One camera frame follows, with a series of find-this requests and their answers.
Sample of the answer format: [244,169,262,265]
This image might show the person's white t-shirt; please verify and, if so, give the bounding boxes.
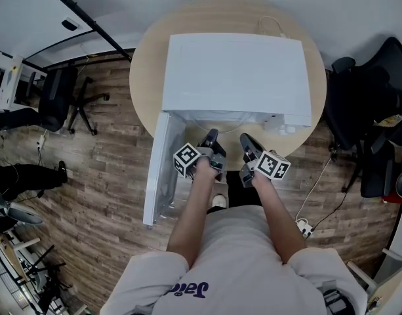
[98,204,369,315]

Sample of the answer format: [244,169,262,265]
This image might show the white cabinet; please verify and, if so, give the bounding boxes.
[0,47,26,112]

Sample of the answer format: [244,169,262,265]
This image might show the person's white shoe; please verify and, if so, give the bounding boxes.
[212,194,228,210]

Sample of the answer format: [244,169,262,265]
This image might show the person's black trousers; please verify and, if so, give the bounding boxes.
[226,170,264,209]

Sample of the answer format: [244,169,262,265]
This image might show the black floor cable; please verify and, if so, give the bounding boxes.
[313,188,350,233]

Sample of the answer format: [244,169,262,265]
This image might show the white stool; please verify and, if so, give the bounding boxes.
[346,247,402,303]

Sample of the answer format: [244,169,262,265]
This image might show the white power cable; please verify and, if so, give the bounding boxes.
[296,157,333,223]

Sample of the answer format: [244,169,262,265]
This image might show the black and white wall sensor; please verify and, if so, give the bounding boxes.
[61,17,81,32]

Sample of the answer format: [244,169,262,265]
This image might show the person's right forearm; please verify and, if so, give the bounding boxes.
[251,171,308,266]

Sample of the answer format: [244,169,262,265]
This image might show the clear glass turntable plate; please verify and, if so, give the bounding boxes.
[191,116,252,135]

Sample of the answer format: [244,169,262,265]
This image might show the black office chair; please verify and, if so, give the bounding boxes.
[340,133,402,199]
[37,65,110,137]
[323,36,402,152]

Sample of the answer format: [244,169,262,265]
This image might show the black tripod stand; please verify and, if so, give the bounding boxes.
[22,243,72,310]

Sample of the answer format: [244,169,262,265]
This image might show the person's left forearm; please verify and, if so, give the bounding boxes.
[166,157,222,269]

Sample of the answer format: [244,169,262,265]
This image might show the white power strip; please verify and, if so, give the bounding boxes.
[294,218,315,240]

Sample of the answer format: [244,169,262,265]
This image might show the black harness buckle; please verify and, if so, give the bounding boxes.
[321,280,350,315]

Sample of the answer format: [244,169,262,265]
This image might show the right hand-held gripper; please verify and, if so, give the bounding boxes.
[238,133,292,188]

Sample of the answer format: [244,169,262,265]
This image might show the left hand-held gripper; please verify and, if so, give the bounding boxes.
[172,129,228,182]

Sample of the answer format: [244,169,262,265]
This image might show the white microwave cable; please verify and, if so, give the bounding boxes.
[257,15,292,39]

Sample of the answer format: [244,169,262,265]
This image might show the black partition frame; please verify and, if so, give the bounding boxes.
[35,0,133,62]

